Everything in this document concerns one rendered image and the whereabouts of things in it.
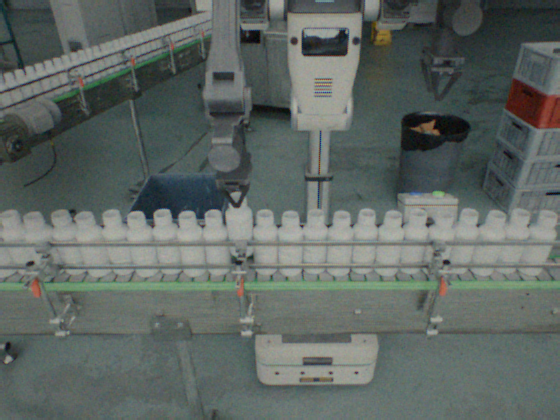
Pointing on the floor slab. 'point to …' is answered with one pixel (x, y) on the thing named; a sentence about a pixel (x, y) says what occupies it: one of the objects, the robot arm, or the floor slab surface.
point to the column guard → (380, 35)
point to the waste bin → (430, 152)
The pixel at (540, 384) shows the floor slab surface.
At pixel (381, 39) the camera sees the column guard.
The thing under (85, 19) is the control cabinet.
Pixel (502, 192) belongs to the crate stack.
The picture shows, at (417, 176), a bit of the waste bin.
